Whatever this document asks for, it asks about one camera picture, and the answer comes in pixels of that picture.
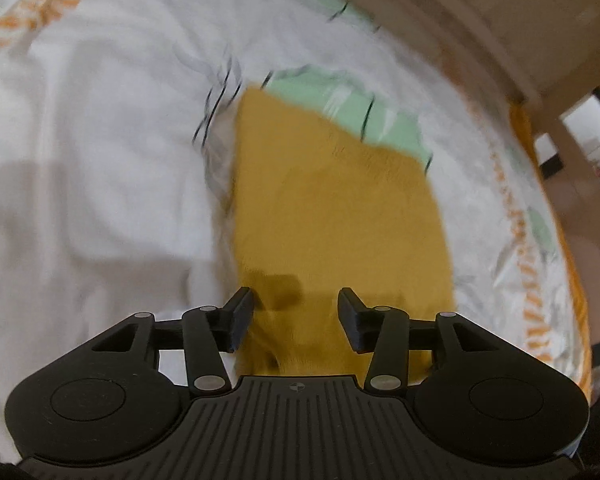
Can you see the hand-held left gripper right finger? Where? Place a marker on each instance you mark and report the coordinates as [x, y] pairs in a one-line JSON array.
[[351, 317]]

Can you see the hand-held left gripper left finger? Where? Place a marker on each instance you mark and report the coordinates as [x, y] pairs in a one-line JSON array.
[[241, 317]]

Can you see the mustard yellow knit garment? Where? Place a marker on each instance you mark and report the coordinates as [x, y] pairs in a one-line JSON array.
[[330, 210]]

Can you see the white leaf-print bed sheet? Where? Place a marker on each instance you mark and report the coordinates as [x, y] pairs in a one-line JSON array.
[[105, 160]]

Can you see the orange mattress sheet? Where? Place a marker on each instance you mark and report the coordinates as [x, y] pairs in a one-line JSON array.
[[522, 125]]

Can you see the beige wooden headboard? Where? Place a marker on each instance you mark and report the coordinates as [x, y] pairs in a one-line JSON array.
[[430, 5]]

